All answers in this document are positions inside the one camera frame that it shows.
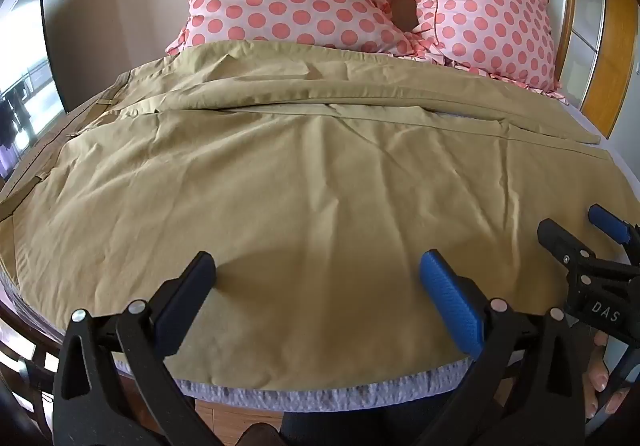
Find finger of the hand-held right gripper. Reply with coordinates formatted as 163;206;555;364
537;219;640;299
588;204;640;247

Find dark wooden bed frame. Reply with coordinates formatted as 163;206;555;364
0;296;131;446

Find person's right hand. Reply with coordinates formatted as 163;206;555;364
586;330;619;421

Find khaki pants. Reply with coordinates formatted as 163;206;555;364
0;40;638;389

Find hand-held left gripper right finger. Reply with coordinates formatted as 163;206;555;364
419;249;587;446

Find black flat screen television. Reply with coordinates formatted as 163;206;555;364
0;0;68;184

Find person's legs in dark trousers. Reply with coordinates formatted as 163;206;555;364
240;393;473;446

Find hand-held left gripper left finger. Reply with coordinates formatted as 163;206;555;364
54;251;217;446

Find wooden headboard with glass panels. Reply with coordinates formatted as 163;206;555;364
496;0;640;137

